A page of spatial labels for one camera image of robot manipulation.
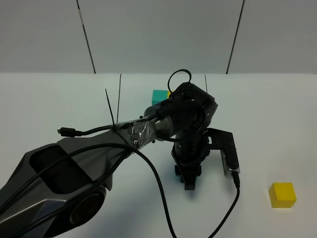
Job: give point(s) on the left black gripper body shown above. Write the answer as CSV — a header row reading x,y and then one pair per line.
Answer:
x,y
189,154

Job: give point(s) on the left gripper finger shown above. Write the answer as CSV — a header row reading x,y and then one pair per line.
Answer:
x,y
177,171
189,177

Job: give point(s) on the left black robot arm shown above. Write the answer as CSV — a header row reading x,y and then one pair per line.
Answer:
x,y
60,186

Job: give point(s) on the teal template block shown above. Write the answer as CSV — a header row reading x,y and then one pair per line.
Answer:
x,y
158,96

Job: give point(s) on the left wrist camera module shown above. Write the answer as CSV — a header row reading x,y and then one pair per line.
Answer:
x,y
224,142

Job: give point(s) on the black cable tie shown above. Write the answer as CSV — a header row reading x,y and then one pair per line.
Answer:
x,y
110,110

